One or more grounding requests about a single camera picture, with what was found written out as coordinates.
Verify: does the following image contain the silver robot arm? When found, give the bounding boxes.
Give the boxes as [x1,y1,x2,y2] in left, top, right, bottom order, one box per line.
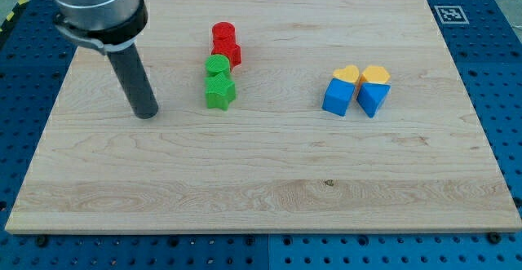
[53,0,148,55]

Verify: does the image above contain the light wooden board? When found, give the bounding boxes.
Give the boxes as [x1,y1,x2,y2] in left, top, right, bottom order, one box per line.
[6,0,521,235]

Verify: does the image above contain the green star block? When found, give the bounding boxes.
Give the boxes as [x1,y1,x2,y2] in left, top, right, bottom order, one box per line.
[205,73,236,111]

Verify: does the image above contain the red star block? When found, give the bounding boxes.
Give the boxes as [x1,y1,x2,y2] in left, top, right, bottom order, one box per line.
[211,40,241,69]

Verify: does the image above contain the black board stop bolt left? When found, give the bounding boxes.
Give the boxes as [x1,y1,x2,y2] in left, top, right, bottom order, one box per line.
[35,235,48,248]

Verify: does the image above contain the black board stop bolt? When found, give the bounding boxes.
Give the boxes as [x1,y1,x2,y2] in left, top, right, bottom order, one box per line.
[35,235,48,248]
[487,232,502,245]

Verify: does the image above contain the black board stop bolt right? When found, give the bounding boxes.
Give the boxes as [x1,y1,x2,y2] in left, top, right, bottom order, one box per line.
[487,232,502,245]

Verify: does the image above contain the green cylinder block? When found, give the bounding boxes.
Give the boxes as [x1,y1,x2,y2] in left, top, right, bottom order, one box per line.
[205,54,230,78]

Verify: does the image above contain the blue cube block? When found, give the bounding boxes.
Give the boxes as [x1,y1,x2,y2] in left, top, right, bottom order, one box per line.
[322,78,356,117]

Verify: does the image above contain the red cylinder block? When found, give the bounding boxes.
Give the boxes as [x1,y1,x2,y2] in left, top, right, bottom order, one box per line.
[211,21,236,42]

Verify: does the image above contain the yellow heart block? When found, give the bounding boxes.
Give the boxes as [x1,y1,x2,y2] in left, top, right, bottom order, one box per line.
[333,64,360,84]

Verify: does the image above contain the blue triangle block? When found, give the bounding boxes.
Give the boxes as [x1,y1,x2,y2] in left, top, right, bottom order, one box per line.
[356,82,391,118]

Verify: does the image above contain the yellow hexagon block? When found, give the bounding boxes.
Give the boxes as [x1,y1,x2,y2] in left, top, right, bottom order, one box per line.
[360,65,391,84]

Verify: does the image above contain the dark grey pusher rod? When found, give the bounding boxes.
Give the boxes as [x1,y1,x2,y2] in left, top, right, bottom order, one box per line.
[108,44,159,119]

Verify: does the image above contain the white fiducial marker tag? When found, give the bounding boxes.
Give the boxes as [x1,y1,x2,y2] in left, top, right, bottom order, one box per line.
[434,5,469,24]

